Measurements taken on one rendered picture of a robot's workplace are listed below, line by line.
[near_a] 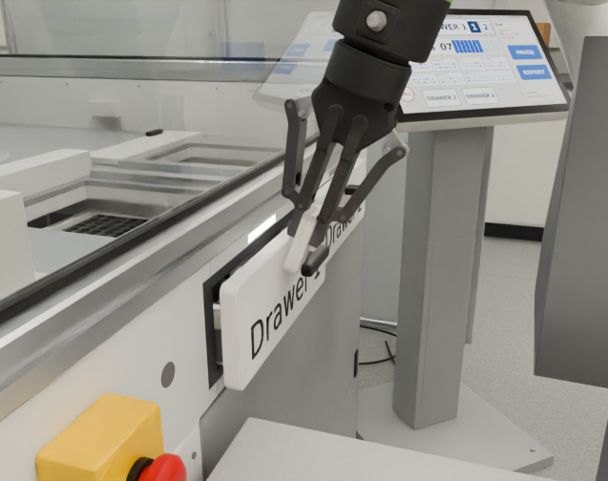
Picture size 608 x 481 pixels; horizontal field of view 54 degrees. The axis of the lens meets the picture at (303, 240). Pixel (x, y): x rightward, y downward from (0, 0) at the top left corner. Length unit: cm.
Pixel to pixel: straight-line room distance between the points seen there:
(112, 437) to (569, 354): 53
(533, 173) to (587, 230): 282
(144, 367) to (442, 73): 112
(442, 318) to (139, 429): 137
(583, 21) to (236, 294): 63
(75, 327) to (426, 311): 133
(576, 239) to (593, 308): 8
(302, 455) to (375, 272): 181
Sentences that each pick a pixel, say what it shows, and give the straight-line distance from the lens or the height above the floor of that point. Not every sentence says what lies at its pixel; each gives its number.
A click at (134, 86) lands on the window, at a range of 47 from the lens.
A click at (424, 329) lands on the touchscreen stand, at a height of 37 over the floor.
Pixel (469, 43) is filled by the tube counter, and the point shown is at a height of 112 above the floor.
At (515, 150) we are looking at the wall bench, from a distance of 348.
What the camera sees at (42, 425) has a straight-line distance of 40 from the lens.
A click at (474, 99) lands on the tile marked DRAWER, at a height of 100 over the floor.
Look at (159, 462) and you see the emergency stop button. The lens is 40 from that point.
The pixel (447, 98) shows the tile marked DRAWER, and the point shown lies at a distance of 142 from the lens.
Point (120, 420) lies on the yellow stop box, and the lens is 41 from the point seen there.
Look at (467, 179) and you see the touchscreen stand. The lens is 160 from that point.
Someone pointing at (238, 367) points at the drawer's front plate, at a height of 85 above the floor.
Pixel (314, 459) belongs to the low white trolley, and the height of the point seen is 76.
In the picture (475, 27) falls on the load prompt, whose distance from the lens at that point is 161.
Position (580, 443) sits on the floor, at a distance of 202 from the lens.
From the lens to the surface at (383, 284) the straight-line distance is 239.
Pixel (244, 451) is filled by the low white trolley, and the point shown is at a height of 76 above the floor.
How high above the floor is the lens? 115
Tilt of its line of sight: 19 degrees down
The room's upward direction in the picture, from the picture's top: straight up
